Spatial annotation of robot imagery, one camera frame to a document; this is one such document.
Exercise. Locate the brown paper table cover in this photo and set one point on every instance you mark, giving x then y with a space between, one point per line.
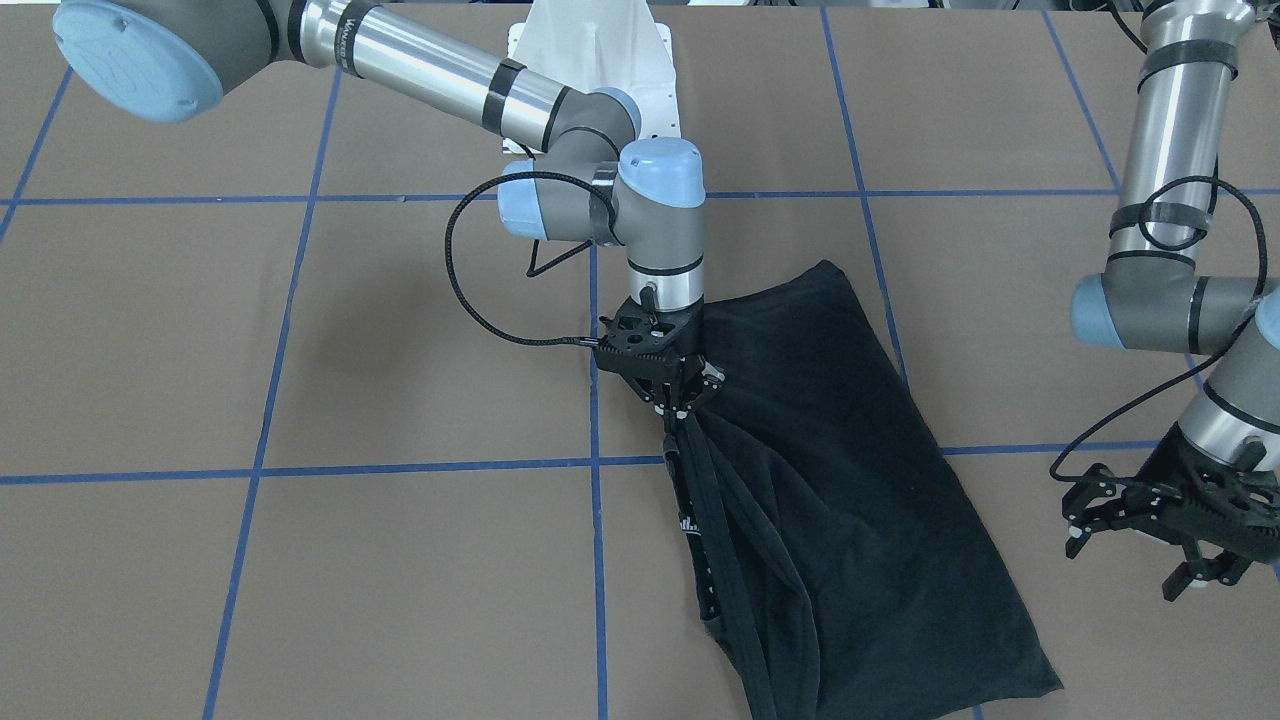
257 463

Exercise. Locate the black t-shirt with logo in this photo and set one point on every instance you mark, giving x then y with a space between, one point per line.
837 560

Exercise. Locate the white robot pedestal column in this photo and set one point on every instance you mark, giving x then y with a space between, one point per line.
604 44

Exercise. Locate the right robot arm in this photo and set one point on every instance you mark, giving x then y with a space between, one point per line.
592 175

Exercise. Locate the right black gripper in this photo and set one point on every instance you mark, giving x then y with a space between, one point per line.
692 369

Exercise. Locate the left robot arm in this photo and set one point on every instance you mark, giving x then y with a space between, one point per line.
1187 273

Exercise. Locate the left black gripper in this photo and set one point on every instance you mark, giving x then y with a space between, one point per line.
1178 461

